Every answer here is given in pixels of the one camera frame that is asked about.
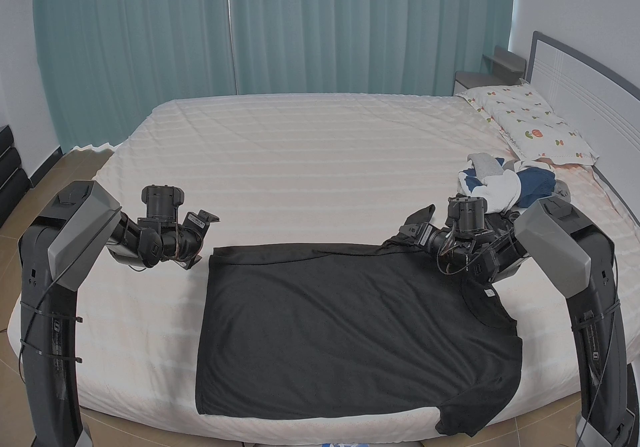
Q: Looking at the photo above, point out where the pile of clothes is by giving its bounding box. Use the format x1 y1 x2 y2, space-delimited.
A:
457 153 571 213

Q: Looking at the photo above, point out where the white printed pillow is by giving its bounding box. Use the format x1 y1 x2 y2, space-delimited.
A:
456 83 600 166

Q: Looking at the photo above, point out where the grey bedside table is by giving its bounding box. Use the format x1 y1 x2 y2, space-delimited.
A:
454 46 527 96

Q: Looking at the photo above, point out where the black T-shirt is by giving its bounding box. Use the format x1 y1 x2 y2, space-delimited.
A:
195 204 523 437

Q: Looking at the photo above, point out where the black cable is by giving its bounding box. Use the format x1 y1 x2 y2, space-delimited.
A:
436 242 468 277

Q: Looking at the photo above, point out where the blue-green curtain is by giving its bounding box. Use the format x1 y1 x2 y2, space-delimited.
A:
227 0 517 96
32 0 238 152

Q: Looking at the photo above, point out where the bed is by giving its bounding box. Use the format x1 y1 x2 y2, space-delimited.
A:
7 30 640 443

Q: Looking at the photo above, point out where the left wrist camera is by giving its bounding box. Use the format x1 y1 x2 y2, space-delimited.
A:
182 212 208 237

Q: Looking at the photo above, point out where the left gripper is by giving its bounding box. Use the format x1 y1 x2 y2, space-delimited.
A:
167 209 221 272

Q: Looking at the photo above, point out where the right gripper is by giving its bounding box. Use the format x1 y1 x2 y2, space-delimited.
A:
400 223 455 268

